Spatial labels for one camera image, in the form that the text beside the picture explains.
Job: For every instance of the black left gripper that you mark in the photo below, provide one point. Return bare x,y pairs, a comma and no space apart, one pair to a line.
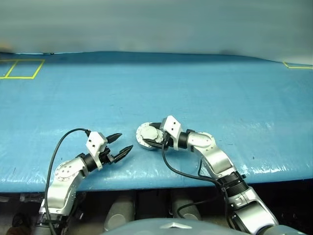
107,157

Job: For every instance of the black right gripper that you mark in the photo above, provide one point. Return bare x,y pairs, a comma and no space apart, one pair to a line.
166,140

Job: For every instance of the motor lid with circuit board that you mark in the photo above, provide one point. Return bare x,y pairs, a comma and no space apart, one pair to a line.
149,133

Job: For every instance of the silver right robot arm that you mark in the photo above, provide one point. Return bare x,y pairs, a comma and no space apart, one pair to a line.
215,159

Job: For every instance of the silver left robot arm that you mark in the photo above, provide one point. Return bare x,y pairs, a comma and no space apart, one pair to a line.
64,171

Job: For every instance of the silver motor housing copper coils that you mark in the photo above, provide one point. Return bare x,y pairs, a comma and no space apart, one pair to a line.
148,148

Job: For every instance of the grey rounded cylinder shape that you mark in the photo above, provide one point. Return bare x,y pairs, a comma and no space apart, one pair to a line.
187,208
119,213

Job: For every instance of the grey robot torso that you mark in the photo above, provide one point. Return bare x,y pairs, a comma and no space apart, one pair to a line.
171,228

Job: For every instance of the small black clip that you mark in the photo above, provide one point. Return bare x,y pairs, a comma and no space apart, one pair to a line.
48,53

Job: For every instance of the yellow tape square outline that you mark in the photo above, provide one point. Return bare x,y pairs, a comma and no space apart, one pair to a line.
17,77

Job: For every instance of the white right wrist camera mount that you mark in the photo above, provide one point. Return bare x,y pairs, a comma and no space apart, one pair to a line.
172,124

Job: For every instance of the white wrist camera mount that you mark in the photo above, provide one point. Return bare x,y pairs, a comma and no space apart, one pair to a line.
94,143
172,124

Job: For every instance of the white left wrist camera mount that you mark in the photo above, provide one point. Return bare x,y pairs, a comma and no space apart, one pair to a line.
94,143

